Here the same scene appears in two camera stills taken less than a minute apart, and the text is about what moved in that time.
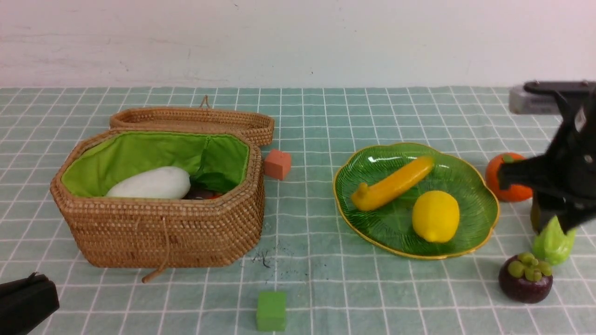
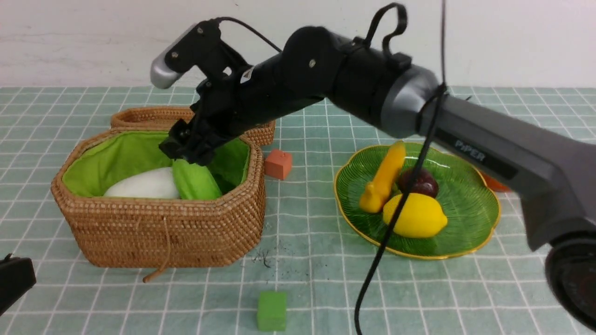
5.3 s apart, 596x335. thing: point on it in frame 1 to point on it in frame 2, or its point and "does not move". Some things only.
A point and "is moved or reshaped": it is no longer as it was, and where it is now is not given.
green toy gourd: [551, 244] is moved or reshaped
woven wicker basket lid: [259, 125] does not move
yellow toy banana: [368, 196] is moved or reshaped
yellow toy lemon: [436, 216] to [420, 216]
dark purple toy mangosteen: [523, 279] to [425, 183]
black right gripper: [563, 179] to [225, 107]
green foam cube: [272, 310] does not move
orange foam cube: [277, 164] does not move
